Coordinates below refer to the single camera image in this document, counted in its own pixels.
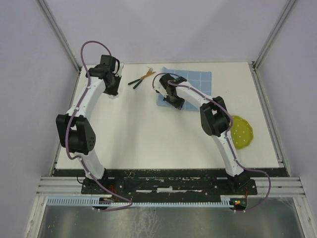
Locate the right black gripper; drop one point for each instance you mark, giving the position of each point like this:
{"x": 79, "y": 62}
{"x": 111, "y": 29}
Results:
{"x": 178, "y": 104}

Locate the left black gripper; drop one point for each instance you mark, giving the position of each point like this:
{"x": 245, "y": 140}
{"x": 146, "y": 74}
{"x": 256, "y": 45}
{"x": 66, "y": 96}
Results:
{"x": 114, "y": 91}

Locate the clear plastic cup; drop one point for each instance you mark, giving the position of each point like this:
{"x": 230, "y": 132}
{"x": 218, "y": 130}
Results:
{"x": 113, "y": 96}

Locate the blue checkered cloth napkin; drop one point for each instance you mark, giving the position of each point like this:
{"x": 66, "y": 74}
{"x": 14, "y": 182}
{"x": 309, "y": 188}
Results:
{"x": 201, "y": 80}

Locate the green polka dot plate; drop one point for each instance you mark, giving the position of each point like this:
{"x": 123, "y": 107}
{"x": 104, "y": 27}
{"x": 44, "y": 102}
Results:
{"x": 241, "y": 132}

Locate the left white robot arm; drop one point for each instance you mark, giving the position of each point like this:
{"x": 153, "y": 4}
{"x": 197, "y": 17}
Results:
{"x": 74, "y": 129}

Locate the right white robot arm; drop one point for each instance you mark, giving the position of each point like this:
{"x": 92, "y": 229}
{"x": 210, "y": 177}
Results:
{"x": 216, "y": 122}

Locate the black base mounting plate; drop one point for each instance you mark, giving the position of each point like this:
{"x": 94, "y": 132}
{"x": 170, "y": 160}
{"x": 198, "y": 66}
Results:
{"x": 171, "y": 185}

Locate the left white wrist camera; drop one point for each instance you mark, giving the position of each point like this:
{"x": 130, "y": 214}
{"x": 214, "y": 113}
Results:
{"x": 119, "y": 68}

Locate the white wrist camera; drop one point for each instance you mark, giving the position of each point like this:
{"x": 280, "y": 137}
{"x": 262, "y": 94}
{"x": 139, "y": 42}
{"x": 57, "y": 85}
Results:
{"x": 119, "y": 68}
{"x": 160, "y": 90}

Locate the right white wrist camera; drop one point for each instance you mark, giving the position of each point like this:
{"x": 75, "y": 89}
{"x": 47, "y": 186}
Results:
{"x": 160, "y": 90}

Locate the left aluminium frame post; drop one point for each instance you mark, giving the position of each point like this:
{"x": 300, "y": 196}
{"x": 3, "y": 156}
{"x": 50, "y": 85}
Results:
{"x": 45, "y": 9}

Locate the aluminium frame post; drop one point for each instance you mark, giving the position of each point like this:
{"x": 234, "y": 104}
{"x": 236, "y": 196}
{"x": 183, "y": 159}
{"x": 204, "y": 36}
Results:
{"x": 281, "y": 20}
{"x": 45, "y": 9}

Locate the aluminium front rail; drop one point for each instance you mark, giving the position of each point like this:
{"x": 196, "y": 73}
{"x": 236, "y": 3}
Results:
{"x": 69, "y": 186}

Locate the right aluminium frame post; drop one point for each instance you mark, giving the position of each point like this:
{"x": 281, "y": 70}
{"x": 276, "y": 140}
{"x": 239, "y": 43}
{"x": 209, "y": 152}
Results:
{"x": 281, "y": 20}

